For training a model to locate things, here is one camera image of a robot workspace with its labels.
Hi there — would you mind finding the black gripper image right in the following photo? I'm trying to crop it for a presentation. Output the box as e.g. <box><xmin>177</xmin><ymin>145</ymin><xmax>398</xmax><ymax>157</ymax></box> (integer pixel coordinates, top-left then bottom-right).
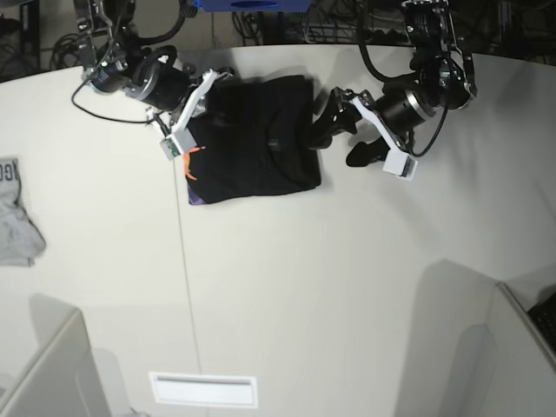
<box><xmin>307</xmin><ymin>87</ymin><xmax>434</xmax><ymax>168</ymax></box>

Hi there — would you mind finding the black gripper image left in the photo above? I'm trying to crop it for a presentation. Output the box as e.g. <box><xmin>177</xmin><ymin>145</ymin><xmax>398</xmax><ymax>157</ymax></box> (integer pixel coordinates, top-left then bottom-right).
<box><xmin>125</xmin><ymin>45</ymin><xmax>202</xmax><ymax>113</ymax></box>

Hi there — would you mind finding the black T-shirt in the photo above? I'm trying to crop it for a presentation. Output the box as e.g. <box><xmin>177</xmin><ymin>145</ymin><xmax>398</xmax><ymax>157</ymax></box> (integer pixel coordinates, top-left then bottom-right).
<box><xmin>185</xmin><ymin>75</ymin><xmax>321</xmax><ymax>206</ymax></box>

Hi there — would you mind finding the blue box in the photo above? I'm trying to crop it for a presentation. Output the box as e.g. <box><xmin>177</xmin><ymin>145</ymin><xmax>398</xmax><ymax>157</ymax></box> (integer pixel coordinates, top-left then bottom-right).
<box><xmin>194</xmin><ymin>0</ymin><xmax>313</xmax><ymax>12</ymax></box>

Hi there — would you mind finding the grey folded garment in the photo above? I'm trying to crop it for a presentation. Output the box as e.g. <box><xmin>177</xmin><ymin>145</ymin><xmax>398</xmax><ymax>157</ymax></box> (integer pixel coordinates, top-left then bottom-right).
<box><xmin>1</xmin><ymin>157</ymin><xmax>46</xmax><ymax>267</ymax></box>

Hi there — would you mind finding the black keyboard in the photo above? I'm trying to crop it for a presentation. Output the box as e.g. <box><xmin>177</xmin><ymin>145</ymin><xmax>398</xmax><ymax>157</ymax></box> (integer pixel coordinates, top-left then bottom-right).
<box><xmin>528</xmin><ymin>294</ymin><xmax>556</xmax><ymax>352</ymax></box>

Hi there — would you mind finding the white right partition panel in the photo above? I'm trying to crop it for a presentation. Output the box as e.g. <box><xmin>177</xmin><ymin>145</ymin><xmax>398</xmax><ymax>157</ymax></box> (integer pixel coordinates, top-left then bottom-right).
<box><xmin>444</xmin><ymin>284</ymin><xmax>555</xmax><ymax>416</ymax></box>

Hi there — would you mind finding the white partition panel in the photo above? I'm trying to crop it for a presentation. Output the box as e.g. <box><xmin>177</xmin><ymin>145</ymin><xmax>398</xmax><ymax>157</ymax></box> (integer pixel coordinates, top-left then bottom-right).
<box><xmin>1</xmin><ymin>308</ymin><xmax>112</xmax><ymax>416</ymax></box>
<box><xmin>444</xmin><ymin>284</ymin><xmax>555</xmax><ymax>416</ymax></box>

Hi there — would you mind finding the white left partition panel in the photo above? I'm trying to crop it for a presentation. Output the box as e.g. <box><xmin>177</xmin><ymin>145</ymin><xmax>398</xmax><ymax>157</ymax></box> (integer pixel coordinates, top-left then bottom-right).
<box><xmin>1</xmin><ymin>308</ymin><xmax>112</xmax><ymax>416</ymax></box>

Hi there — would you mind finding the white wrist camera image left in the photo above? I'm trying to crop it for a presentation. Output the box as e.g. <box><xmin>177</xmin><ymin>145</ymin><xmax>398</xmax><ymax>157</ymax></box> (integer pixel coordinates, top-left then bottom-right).
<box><xmin>156</xmin><ymin>69</ymin><xmax>219</xmax><ymax>161</ymax></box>

